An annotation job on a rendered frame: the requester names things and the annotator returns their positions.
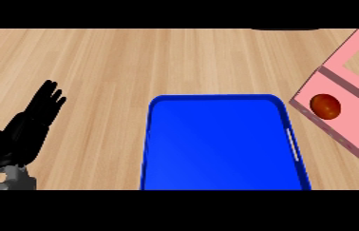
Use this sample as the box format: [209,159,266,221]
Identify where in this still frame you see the pink cardboard box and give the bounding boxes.
[289,29,359,159]

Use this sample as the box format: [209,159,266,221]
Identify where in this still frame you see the blue plastic tray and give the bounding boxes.
[139,93,314,191]

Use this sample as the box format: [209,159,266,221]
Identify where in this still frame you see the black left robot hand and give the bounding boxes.
[0,79,70,168]

